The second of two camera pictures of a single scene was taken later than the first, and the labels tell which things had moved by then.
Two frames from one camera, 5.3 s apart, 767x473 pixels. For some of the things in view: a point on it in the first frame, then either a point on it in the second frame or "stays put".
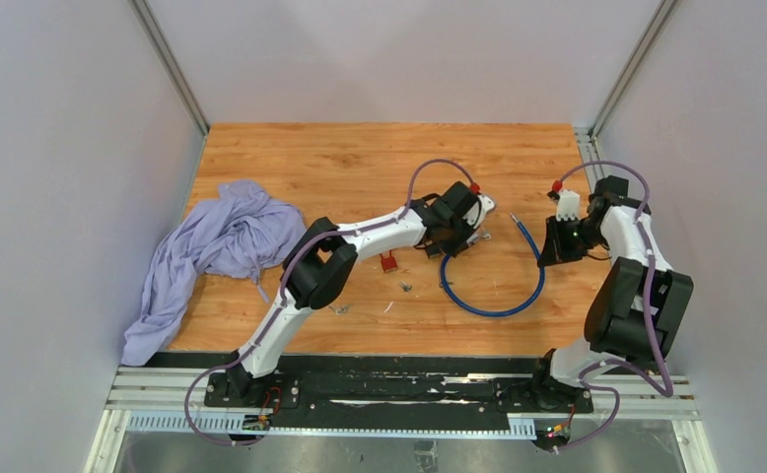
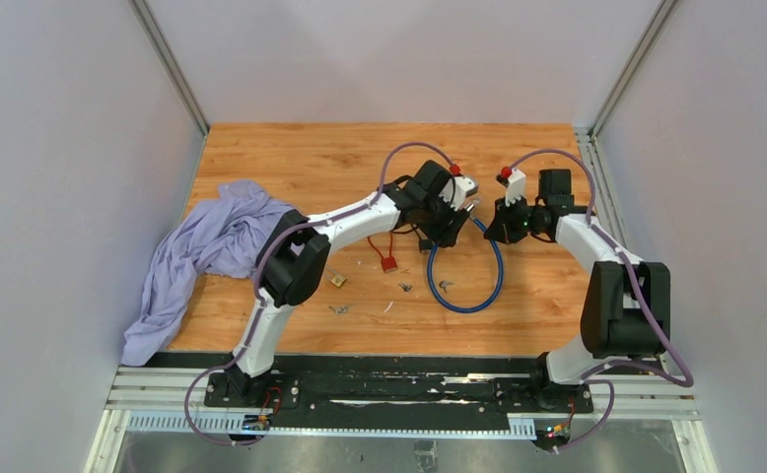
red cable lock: (389, 262) stays put
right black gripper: (554, 250) to (502, 230)
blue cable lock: (527, 305) to (470, 211)
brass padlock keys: (340, 309) stays put
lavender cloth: (240, 235) stays put
